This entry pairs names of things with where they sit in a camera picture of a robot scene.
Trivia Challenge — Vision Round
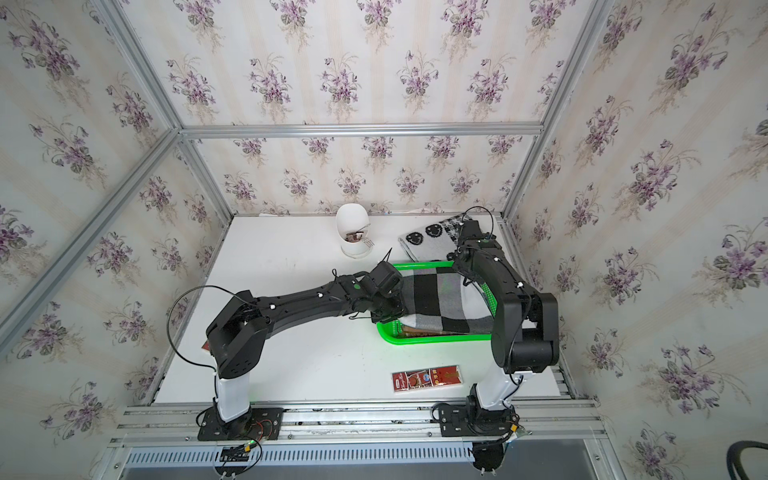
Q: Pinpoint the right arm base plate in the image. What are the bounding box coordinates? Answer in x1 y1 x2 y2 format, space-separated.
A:
430 402 520 438

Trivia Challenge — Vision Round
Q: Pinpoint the green plastic basket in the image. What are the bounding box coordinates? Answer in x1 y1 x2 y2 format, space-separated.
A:
376 261 497 346

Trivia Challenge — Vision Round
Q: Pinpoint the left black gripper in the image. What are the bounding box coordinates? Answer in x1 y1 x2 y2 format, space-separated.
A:
368 288 415 326

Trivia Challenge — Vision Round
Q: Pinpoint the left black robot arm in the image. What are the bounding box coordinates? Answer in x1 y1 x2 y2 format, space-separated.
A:
206 260 404 423

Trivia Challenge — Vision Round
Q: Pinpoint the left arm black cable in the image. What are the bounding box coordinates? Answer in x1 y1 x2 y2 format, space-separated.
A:
166 284 253 371

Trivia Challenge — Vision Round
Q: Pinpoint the red flat packet front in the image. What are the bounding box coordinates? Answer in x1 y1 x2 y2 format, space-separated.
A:
392 365 463 393

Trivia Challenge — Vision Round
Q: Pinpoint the brown plaid fringed scarf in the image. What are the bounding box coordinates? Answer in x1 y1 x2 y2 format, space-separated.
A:
398 324 444 338

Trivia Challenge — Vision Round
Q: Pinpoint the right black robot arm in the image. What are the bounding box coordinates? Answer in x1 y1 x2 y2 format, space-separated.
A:
454 218 560 414

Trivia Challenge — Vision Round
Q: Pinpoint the black chair part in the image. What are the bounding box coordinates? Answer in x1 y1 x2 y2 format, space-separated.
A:
726 440 767 480

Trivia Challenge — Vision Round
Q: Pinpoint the black white checkered scarf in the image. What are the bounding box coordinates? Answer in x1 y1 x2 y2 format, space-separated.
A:
399 268 494 335

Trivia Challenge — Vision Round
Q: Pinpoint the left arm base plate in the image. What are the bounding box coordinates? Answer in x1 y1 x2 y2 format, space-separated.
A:
196 406 284 442

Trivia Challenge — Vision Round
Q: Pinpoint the aluminium front rail frame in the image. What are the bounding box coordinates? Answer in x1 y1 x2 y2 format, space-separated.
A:
94 399 626 479

